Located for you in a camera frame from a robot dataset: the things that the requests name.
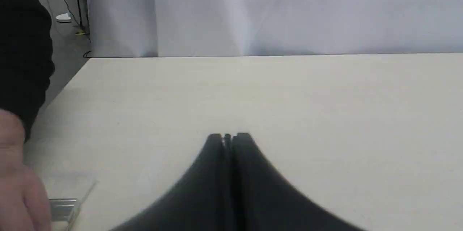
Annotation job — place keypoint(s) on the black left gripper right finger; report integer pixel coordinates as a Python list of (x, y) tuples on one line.
[(263, 200)]

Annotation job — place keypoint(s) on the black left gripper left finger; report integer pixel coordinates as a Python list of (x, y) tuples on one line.
[(199, 201)]

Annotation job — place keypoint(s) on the forearm in black sleeve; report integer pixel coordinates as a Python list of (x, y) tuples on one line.
[(26, 64)]

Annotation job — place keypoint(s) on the person's open hand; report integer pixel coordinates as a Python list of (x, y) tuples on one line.
[(24, 204)]

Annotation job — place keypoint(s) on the white backdrop curtain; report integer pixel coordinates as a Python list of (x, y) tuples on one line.
[(185, 28)]

